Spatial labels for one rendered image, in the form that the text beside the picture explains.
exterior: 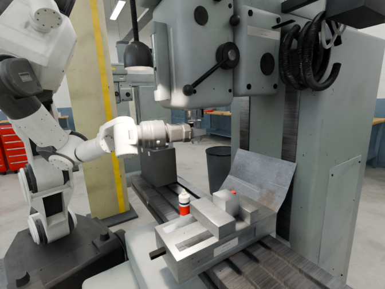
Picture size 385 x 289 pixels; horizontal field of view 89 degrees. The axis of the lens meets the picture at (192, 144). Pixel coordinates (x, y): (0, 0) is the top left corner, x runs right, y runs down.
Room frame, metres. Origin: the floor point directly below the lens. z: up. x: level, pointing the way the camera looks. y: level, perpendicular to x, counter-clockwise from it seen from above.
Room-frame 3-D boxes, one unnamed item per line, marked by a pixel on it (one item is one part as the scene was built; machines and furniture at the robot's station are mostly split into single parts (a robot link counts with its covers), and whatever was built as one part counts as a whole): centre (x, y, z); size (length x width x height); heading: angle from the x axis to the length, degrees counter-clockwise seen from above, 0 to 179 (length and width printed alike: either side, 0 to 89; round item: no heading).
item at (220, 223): (0.51, -0.04, 1.01); 0.15 x 0.06 x 0.04; 30
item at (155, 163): (1.03, 0.20, 1.02); 0.22 x 0.12 x 0.20; 33
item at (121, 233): (1.01, 0.44, 0.50); 0.20 x 0.05 x 0.20; 46
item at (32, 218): (1.01, 0.82, 0.68); 0.21 x 0.20 x 0.13; 46
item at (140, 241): (0.68, -0.01, 0.78); 0.50 x 0.35 x 0.12; 121
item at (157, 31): (0.62, 0.08, 1.45); 0.04 x 0.04 x 0.21; 31
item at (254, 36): (0.78, -0.18, 1.47); 0.24 x 0.19 x 0.26; 31
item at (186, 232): (0.53, -0.07, 0.97); 0.35 x 0.15 x 0.11; 120
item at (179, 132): (0.65, 0.08, 1.23); 0.13 x 0.12 x 0.10; 17
